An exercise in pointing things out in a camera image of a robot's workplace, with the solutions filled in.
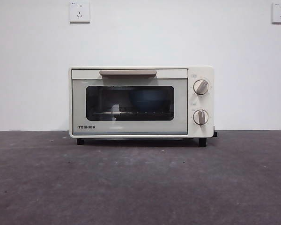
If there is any blue ribbed bowl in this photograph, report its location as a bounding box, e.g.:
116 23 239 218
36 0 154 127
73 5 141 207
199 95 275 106
128 88 166 112

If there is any cream glass oven door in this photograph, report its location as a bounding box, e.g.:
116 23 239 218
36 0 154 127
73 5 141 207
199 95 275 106
71 68 188 136

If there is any cream oven knob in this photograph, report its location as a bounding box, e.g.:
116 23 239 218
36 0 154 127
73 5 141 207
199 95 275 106
192 109 209 128
192 79 209 96

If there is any cream Toshiba toaster oven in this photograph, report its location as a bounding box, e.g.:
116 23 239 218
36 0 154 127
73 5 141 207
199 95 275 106
68 66 218 148

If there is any metal wire oven rack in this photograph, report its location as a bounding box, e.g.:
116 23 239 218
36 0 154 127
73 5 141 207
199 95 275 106
93 111 166 116

